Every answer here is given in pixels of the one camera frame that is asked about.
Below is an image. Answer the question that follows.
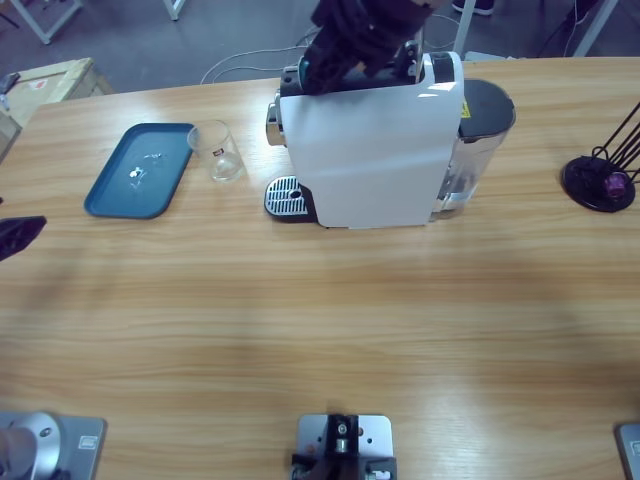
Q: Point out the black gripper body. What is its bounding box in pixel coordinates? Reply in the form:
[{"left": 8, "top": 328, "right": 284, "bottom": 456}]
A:
[{"left": 310, "top": 0, "right": 442, "bottom": 57}]

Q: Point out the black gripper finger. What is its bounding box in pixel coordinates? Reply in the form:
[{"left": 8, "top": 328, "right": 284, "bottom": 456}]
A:
[
  {"left": 349, "top": 43, "right": 402, "bottom": 80},
  {"left": 298, "top": 28, "right": 362, "bottom": 95},
  {"left": 0, "top": 215, "right": 48, "bottom": 262}
]

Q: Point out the silver coffee machine lever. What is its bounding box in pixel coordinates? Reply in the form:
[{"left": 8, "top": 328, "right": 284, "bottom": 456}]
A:
[{"left": 393, "top": 27, "right": 426, "bottom": 84}]

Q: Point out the clear drinking glass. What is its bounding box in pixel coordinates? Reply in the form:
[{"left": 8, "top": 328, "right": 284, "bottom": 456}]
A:
[{"left": 186, "top": 119, "right": 247, "bottom": 184}]

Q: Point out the white capsule coffee machine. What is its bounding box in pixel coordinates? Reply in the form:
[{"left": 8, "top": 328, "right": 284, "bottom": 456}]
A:
[{"left": 264, "top": 50, "right": 466, "bottom": 231}]

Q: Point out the white metal table leg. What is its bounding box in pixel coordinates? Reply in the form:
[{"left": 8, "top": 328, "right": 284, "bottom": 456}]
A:
[
  {"left": 451, "top": 0, "right": 476, "bottom": 64},
  {"left": 162, "top": 0, "right": 194, "bottom": 22}
]

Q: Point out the clear water tank black lid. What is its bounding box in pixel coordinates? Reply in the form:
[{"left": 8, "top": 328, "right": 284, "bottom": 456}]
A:
[{"left": 432, "top": 78, "right": 517, "bottom": 222}]

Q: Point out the silver drip tray grate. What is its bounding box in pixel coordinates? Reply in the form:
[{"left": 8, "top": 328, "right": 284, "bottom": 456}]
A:
[{"left": 264, "top": 174, "right": 307, "bottom": 217}]

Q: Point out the teal plastic tray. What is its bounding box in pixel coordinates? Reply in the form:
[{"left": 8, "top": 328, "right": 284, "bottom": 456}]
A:
[{"left": 83, "top": 122, "right": 196, "bottom": 220}]

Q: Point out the light wooden crate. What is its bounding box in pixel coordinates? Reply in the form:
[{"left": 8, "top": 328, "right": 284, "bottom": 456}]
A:
[{"left": 0, "top": 57, "right": 116, "bottom": 164}]

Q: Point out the black capsule holder with rods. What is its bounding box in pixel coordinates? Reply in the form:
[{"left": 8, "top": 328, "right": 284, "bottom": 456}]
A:
[{"left": 560, "top": 99, "right": 640, "bottom": 214}]

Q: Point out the white metal table frame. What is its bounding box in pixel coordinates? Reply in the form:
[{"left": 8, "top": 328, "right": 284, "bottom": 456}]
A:
[
  {"left": 0, "top": 0, "right": 85, "bottom": 46},
  {"left": 571, "top": 0, "right": 620, "bottom": 59}
]

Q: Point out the arm grey base plate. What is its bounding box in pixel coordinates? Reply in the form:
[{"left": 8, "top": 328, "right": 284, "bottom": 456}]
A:
[
  {"left": 613, "top": 422, "right": 640, "bottom": 480},
  {"left": 0, "top": 409, "right": 108, "bottom": 480}
]

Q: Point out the grey mount with dark post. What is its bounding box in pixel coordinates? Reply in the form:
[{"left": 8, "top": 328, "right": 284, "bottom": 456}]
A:
[{"left": 291, "top": 412, "right": 399, "bottom": 480}]

